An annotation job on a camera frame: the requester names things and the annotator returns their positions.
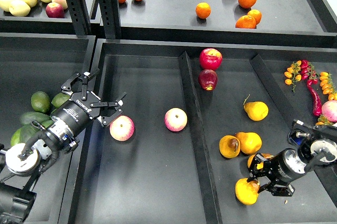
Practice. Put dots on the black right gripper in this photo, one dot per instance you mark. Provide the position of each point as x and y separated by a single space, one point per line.
281 170

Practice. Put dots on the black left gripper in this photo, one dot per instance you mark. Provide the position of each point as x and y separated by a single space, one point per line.
72 117

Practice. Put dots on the yellow pear with brown stem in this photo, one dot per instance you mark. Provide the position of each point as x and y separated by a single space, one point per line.
247 192

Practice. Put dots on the dark green avocado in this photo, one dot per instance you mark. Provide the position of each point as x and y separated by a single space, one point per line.
27 131

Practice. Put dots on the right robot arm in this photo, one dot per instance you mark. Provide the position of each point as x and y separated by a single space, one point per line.
315 145

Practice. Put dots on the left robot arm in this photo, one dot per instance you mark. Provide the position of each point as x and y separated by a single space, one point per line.
28 161

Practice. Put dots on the yellow pear lower left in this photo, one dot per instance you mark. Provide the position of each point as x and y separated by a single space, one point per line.
260 165

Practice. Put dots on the green avocado top right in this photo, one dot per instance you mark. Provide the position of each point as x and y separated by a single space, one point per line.
59 99

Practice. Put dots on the yellow pear middle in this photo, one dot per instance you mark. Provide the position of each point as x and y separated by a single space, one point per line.
250 142

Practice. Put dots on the green avocado top left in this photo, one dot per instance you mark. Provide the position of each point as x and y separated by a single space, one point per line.
40 102

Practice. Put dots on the yellow pear brown end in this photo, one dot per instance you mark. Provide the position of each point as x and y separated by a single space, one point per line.
229 146

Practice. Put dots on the green avocado centre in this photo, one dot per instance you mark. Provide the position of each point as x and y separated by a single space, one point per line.
47 123

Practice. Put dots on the green avocado long left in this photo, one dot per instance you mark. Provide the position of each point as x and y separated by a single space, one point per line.
28 117

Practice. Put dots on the green avocado far left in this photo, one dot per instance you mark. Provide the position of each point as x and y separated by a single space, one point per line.
15 139

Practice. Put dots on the pink apple left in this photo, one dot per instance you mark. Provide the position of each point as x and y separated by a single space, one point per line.
122 128

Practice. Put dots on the mixed cherry tomatoes lower right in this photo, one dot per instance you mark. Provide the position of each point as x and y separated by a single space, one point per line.
322 120

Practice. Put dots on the red chili pepper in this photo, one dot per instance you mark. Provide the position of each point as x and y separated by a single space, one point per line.
317 106

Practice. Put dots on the pink apple centre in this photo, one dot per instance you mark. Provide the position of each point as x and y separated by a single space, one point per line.
175 119

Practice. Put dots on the pink peach right edge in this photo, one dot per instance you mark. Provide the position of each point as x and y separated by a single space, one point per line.
329 110

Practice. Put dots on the red apple on shelf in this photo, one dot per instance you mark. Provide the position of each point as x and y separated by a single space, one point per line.
54 10

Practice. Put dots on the black centre tray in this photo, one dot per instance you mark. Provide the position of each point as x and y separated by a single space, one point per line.
160 176

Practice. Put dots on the orange cherry tomato vine left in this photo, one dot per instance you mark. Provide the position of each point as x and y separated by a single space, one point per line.
293 75

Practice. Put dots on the orange cherry tomato vine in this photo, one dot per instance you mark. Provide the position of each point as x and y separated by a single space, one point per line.
293 75
327 86

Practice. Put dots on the orange cherry tomato vine right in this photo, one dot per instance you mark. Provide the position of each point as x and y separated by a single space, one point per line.
327 86

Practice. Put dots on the red cherry tomato vine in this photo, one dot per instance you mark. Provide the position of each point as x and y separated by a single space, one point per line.
308 72

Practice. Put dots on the yellow apple front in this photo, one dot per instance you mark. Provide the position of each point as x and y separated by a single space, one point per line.
19 8

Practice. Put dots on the dark red apple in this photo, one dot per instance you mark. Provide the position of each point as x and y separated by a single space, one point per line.
208 79

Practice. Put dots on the black upper left shelf tray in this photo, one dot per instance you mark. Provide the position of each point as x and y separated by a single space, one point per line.
37 21

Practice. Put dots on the black perforated post right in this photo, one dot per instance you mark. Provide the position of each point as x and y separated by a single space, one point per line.
111 18

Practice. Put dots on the black perforated post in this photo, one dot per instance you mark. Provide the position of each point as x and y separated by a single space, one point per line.
111 18
80 17

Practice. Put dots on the black perforated post left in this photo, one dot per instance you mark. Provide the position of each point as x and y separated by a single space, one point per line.
80 17

